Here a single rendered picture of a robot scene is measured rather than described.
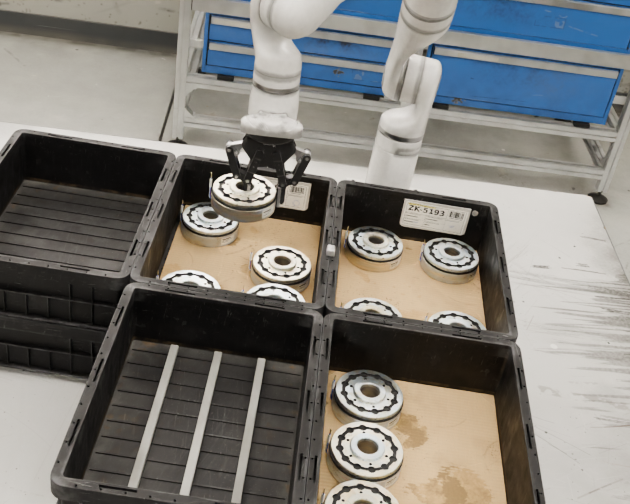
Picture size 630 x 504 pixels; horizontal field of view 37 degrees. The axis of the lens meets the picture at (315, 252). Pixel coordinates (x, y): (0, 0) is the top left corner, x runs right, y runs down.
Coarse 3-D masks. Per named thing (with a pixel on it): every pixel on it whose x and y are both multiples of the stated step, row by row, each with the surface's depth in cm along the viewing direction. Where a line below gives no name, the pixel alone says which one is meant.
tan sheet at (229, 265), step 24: (240, 240) 173; (264, 240) 174; (288, 240) 175; (312, 240) 176; (168, 264) 164; (192, 264) 165; (216, 264) 166; (240, 264) 167; (312, 264) 170; (240, 288) 161; (312, 288) 164
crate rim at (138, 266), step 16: (176, 160) 173; (192, 160) 174; (208, 160) 175; (224, 160) 176; (176, 176) 169; (304, 176) 175; (320, 176) 176; (336, 192) 172; (160, 208) 160; (144, 240) 151; (144, 256) 148; (320, 272) 151; (192, 288) 143; (208, 288) 144; (320, 288) 148; (288, 304) 143; (304, 304) 144; (320, 304) 144
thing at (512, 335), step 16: (400, 192) 175; (416, 192) 176; (336, 208) 167; (496, 208) 175; (336, 224) 163; (496, 224) 171; (336, 240) 162; (496, 240) 166; (336, 256) 155; (496, 256) 163; (336, 272) 152; (512, 304) 151; (384, 320) 143; (400, 320) 144; (416, 320) 144; (512, 320) 148; (496, 336) 144; (512, 336) 144
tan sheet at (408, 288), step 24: (408, 240) 180; (408, 264) 174; (336, 288) 165; (360, 288) 166; (384, 288) 167; (408, 288) 168; (432, 288) 169; (456, 288) 170; (480, 288) 171; (408, 312) 162; (432, 312) 163; (480, 312) 165
